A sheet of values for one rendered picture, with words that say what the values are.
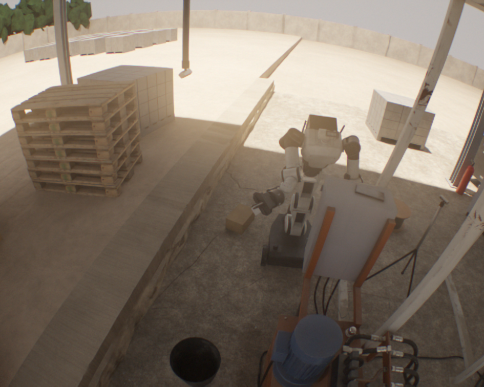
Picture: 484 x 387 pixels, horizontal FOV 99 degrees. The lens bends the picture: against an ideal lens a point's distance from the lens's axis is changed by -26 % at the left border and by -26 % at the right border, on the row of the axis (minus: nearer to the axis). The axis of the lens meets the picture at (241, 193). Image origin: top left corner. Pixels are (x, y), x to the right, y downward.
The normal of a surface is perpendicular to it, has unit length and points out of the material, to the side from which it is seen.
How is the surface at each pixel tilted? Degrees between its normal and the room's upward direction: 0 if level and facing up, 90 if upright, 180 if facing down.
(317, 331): 0
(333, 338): 0
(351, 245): 90
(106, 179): 89
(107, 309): 0
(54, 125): 90
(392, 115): 90
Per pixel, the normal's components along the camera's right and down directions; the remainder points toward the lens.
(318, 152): -0.08, 0.42
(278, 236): 0.07, -0.81
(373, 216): -0.24, 0.55
